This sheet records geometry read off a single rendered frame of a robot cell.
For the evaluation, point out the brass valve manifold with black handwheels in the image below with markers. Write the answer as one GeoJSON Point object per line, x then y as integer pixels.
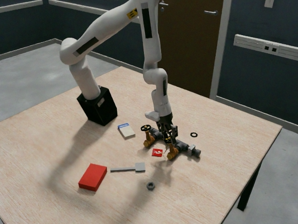
{"type": "Point", "coordinates": [173, 151]}

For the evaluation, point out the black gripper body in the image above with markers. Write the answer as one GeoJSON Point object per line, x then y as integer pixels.
{"type": "Point", "coordinates": [166, 120]}

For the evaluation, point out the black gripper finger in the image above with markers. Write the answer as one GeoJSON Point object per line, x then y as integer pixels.
{"type": "Point", "coordinates": [160, 128]}
{"type": "Point", "coordinates": [174, 132]}

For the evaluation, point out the red tag with gold chain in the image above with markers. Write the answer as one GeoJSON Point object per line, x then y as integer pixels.
{"type": "Point", "coordinates": [158, 152]}

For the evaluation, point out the red rectangular block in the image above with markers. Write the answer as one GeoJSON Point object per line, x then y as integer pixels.
{"type": "Point", "coordinates": [92, 177]}

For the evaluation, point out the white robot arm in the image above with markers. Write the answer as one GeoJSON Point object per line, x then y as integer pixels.
{"type": "Point", "coordinates": [73, 52]}

